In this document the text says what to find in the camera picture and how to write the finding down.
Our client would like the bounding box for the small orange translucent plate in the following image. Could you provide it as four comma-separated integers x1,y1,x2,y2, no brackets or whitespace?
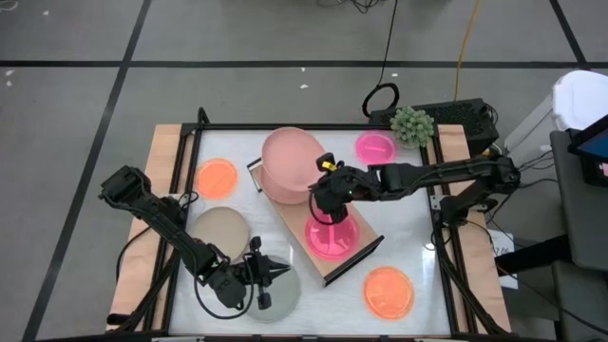
195,158,239,200

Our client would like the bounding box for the black tablet screen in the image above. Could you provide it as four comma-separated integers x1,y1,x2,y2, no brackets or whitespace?
567,113,608,187

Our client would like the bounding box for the beige matte plate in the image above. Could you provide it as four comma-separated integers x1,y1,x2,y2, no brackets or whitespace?
189,206,252,263

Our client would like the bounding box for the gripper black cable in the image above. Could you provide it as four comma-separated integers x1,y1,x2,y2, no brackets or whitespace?
192,278,257,321
307,188,334,227

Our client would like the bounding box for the large orange translucent plate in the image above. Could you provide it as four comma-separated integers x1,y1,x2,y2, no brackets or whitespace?
362,266,416,321

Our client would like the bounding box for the black aluminium table frame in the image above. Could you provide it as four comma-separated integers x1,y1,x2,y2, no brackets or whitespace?
106,106,512,342

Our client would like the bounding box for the green potted plant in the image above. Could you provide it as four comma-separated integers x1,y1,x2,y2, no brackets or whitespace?
389,106,436,149

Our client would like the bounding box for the grey desk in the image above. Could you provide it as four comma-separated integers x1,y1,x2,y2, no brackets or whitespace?
549,128,608,342

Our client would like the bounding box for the yellow cable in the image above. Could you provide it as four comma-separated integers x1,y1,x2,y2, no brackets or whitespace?
453,0,484,102

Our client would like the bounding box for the black cable bundle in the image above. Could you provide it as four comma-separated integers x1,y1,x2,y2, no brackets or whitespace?
316,0,381,14

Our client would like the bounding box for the black looped cable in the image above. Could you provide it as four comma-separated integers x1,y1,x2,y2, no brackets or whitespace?
361,0,401,119

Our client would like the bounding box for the white paper sheet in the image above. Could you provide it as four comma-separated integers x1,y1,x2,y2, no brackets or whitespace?
487,229,520,291

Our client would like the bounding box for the small magenta translucent plate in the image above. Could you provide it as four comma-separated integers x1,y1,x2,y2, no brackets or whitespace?
354,130,398,166

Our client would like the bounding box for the black desk base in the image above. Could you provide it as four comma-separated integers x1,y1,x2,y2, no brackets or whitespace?
493,235,571,277

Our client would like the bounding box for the left arm base cable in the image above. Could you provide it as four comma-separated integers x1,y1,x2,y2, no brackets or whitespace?
115,222,153,285

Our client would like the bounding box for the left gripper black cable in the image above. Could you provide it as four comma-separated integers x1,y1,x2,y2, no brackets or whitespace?
192,278,257,321

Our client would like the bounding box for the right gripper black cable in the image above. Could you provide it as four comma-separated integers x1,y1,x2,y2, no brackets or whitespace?
307,188,334,227

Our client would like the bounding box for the black computer case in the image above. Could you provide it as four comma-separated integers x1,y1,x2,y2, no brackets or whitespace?
368,97,501,162

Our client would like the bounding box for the white lidded bin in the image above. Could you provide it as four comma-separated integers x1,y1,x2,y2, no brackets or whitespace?
503,69,608,165

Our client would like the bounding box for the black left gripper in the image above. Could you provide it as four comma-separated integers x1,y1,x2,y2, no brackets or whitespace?
203,236,292,311

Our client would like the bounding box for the grey-green matte plate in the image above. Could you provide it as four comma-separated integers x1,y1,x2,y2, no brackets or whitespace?
244,256,302,325

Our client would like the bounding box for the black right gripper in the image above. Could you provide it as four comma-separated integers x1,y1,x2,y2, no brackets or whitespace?
308,166,368,226

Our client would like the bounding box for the large magenta divided plate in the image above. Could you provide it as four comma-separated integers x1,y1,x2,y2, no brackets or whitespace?
304,208,361,262

